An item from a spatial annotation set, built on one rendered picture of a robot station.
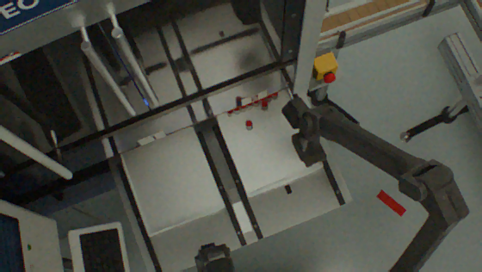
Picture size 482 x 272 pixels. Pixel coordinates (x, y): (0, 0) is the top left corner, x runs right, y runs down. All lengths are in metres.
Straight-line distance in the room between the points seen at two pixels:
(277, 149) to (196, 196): 0.30
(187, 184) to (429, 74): 1.59
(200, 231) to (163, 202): 0.15
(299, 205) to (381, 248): 0.99
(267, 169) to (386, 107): 1.18
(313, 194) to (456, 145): 1.26
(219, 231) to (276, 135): 0.36
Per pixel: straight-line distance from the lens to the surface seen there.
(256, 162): 1.89
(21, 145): 1.32
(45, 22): 1.03
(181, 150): 1.92
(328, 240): 2.76
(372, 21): 2.05
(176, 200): 1.89
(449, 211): 1.23
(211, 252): 1.37
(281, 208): 1.87
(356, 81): 2.95
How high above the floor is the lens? 2.73
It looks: 75 degrees down
